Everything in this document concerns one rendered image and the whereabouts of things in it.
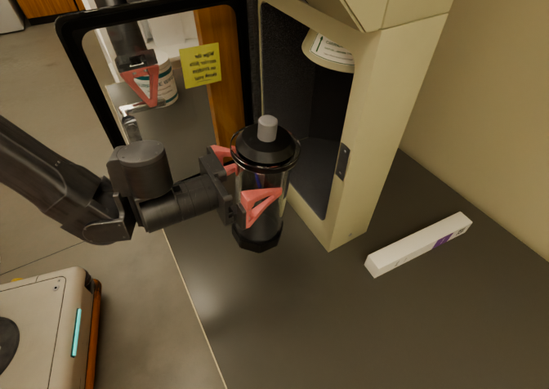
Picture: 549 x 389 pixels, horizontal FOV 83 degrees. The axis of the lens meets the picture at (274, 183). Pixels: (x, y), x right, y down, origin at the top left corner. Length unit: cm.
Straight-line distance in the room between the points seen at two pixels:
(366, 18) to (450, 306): 56
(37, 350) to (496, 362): 144
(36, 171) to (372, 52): 42
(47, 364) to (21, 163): 115
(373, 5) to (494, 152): 58
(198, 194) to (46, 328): 122
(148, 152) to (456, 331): 61
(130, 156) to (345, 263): 48
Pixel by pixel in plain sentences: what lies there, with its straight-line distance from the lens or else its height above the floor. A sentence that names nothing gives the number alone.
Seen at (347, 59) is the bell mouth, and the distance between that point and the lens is 51.
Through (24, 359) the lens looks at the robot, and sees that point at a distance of 159.
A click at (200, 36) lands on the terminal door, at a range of 62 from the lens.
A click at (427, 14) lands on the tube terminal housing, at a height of 142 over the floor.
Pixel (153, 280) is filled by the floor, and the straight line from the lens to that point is 183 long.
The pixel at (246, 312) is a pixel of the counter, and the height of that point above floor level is 94.
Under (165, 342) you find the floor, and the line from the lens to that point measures 168.
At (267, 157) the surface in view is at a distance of 44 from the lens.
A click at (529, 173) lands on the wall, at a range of 86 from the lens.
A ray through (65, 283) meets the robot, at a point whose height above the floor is 28.
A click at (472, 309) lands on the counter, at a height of 94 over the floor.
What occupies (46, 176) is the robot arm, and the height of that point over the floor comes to 128.
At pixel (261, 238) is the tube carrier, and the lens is 58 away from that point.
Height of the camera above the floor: 154
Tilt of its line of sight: 47 degrees down
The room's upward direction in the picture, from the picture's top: straight up
